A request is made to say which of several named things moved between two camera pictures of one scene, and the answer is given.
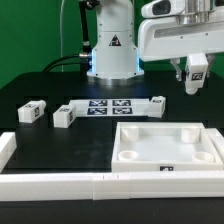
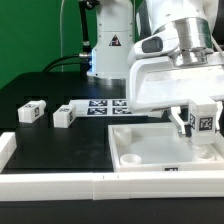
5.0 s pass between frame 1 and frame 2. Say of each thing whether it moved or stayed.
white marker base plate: stayed
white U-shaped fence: stayed
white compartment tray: moved
